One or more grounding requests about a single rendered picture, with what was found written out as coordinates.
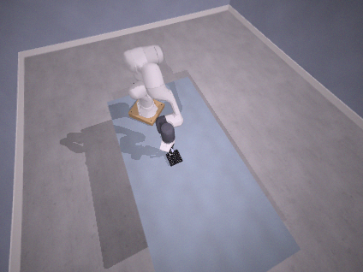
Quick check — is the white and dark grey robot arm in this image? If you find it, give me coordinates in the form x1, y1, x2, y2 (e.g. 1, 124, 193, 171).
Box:
123, 45, 183, 152

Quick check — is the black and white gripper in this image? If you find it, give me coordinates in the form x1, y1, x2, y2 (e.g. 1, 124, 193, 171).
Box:
169, 145, 175, 155

